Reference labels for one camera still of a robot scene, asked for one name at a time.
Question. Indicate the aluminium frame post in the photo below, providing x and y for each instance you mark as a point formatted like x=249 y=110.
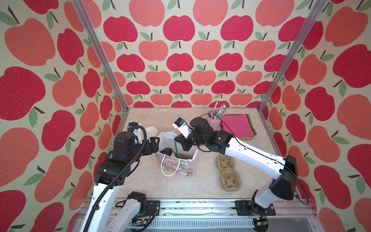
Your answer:
x=98 y=48
x=297 y=44

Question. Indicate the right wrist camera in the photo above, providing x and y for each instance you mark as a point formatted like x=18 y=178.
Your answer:
x=181 y=125

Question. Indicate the stack of pulp cup carriers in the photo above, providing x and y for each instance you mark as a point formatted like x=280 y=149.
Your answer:
x=230 y=179

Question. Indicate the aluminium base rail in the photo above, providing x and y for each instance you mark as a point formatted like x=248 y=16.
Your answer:
x=223 y=215

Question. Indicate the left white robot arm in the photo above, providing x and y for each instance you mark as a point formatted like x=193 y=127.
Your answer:
x=109 y=180

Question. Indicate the black coffee cup lid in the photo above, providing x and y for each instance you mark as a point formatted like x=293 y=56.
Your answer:
x=167 y=151

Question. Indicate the animal print paper gift bag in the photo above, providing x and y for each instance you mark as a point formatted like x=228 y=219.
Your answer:
x=184 y=166

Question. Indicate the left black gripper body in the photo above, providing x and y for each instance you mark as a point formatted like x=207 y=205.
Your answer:
x=147 y=148

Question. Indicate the green straw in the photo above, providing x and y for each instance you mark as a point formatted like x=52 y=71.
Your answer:
x=176 y=149

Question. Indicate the pink napkin stack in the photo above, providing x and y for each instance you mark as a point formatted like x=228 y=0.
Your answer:
x=227 y=124

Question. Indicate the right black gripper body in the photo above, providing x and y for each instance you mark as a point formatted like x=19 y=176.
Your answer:
x=187 y=142

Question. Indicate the cardboard napkin tray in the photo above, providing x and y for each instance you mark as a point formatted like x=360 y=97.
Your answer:
x=243 y=127

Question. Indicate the pink pen holder cup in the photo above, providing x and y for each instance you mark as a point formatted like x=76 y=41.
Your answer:
x=213 y=121

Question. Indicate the right aluminium frame post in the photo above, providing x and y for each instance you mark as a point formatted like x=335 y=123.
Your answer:
x=297 y=44

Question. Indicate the left aluminium frame post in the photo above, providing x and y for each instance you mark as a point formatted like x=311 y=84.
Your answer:
x=98 y=48

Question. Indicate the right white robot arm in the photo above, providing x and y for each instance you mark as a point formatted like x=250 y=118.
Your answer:
x=283 y=171

